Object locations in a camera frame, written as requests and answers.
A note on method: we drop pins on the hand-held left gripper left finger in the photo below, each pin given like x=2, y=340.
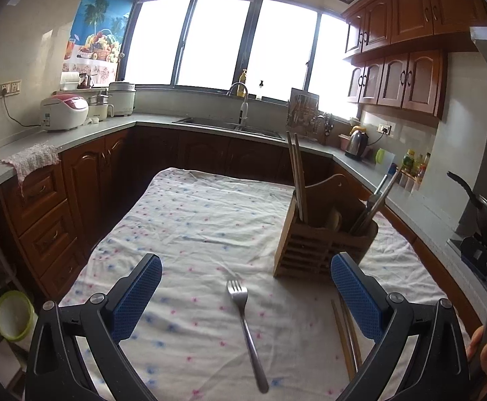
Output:
x=139, y=296

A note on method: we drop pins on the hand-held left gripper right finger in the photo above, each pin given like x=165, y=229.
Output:
x=356, y=296

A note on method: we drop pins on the wooden utensil holder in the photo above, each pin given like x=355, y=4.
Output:
x=323, y=250

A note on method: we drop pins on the metal fork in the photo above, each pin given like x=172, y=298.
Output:
x=237, y=294

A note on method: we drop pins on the wooden chopstick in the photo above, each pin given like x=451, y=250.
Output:
x=300, y=175
x=344, y=338
x=293, y=175

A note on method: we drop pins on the gas stove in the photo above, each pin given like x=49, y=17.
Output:
x=479, y=259

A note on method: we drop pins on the wooden spoon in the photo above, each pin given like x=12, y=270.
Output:
x=334, y=218

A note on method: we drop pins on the floral white tablecloth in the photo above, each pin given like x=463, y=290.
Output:
x=201, y=225

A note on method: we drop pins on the wooden lower cabinets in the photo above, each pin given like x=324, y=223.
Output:
x=59, y=217

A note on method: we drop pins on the wooden cabinets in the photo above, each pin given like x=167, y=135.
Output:
x=406, y=62
x=59, y=217

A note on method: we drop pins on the green plastic basin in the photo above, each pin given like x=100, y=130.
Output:
x=13, y=315

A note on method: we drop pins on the white spice jar set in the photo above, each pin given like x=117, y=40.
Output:
x=406, y=179

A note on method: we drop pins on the white plastic board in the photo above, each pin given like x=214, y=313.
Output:
x=390, y=159

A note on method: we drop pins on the brown condiment bottle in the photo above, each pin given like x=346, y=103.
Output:
x=418, y=165

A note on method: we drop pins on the red cap condiment bottle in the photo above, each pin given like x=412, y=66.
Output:
x=424, y=167

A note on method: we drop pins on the steel electric kettle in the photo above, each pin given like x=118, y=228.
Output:
x=356, y=144

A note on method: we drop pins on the pink container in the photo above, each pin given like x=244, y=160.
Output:
x=344, y=142

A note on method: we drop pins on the kitchen tool holder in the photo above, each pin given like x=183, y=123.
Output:
x=326, y=129

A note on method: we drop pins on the pink knitted cloth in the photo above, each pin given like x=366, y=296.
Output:
x=34, y=156

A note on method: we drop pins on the grey kitchen countertop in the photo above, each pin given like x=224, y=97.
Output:
x=114, y=123

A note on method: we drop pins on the steel kitchen sink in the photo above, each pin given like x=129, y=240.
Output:
x=218, y=124

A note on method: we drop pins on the pink white rice cooker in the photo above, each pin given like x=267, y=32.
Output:
x=63, y=112

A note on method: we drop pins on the large white electric pot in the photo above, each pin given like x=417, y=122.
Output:
x=122, y=98

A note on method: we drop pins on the chrome kitchen faucet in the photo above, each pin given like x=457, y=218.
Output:
x=243, y=104

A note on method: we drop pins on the yellow soap bottle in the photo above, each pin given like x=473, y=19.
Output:
x=243, y=81

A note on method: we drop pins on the wooden upper cabinets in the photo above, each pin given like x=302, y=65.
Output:
x=406, y=62

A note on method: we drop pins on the kitchen window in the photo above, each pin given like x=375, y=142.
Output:
x=222, y=41

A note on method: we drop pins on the wall power strip socket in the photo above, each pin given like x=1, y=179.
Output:
x=5, y=89

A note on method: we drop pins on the tropical fruit wall poster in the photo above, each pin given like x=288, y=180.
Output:
x=101, y=21

